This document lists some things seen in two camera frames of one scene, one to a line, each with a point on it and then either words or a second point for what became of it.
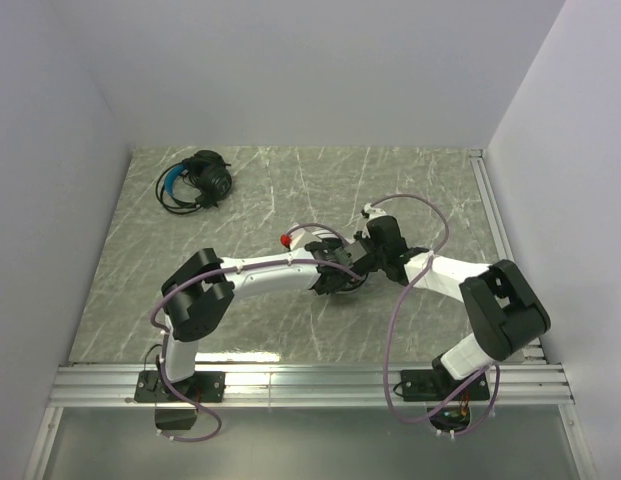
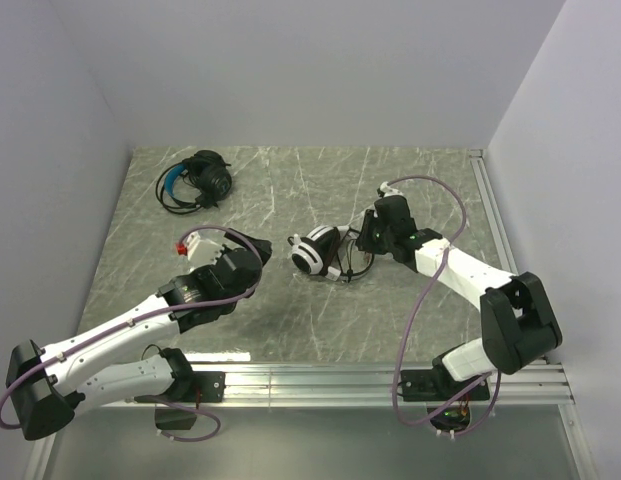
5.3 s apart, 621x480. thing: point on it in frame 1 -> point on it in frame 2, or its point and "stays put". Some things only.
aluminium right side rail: x=496 y=230 stays put
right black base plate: x=428 y=385 stays put
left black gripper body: x=343 y=255 -> x=251 y=245
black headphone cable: x=167 y=204 stays put
